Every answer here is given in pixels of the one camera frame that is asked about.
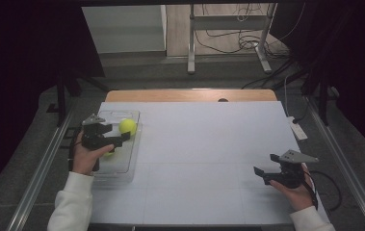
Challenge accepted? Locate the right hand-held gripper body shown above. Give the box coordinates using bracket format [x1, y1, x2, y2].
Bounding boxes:
[277, 149, 320, 191]

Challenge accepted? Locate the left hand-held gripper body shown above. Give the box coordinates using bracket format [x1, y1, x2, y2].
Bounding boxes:
[80, 114, 114, 151]

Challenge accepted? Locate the clear plastic tray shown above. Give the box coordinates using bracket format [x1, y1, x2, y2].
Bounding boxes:
[88, 109, 143, 186]

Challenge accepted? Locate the person's right hand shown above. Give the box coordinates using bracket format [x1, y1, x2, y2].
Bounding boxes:
[269, 165, 316, 213]

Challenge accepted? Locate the person's left hand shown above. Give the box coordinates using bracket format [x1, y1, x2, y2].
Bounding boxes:
[71, 131, 116, 176]

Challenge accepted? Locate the white power strip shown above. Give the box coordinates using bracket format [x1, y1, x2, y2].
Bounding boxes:
[286, 115, 309, 141]

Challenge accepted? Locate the black metal stand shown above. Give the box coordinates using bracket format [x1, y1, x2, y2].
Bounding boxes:
[46, 71, 109, 128]
[301, 73, 340, 126]

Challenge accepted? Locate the wooden table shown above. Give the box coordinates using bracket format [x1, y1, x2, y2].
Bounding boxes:
[105, 89, 278, 104]

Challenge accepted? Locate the white board mat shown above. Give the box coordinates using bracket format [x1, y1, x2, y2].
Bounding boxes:
[88, 101, 331, 225]

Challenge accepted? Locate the black curtain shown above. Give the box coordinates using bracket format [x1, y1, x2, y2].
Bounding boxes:
[270, 0, 365, 162]
[0, 0, 106, 206]

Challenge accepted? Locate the white cabinet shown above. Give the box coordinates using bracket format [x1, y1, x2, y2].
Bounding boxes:
[81, 4, 168, 55]

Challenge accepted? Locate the black floor frame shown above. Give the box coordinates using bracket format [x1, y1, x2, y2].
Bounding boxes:
[59, 126, 83, 149]

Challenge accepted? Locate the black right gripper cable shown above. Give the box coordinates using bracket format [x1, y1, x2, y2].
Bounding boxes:
[301, 169, 344, 212]

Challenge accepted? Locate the aluminium floor rail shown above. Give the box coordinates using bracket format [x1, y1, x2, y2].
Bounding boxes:
[6, 105, 77, 231]
[304, 95, 365, 231]

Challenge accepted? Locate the tangle of black floor cables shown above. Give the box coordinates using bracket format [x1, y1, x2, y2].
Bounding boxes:
[194, 3, 306, 59]

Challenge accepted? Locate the grey metal desk frame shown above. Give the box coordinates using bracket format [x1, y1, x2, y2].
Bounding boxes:
[187, 2, 278, 75]

